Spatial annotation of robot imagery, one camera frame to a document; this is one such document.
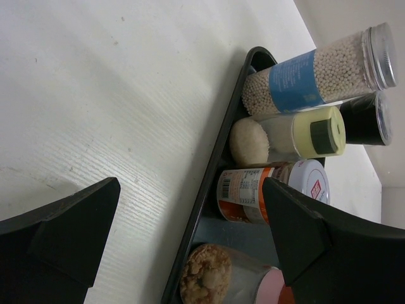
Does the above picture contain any blue label silver cap bottle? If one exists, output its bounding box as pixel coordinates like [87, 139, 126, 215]
[242, 23, 397, 115]

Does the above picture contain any black rectangular plastic tray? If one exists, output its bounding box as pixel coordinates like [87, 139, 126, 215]
[160, 46, 279, 303]

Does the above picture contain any clear dome cap spice bottle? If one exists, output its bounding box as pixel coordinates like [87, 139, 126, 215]
[340, 91, 392, 146]

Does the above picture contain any yellow cap sauce bottle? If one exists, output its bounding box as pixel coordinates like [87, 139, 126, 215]
[229, 106, 346, 167]

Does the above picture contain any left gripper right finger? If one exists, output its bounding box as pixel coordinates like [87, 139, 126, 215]
[263, 178, 404, 303]

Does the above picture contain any pink cap spice bottle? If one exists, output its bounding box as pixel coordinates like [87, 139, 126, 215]
[179, 244, 296, 304]

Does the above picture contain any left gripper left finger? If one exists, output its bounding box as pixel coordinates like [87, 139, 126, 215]
[1, 177, 121, 303]

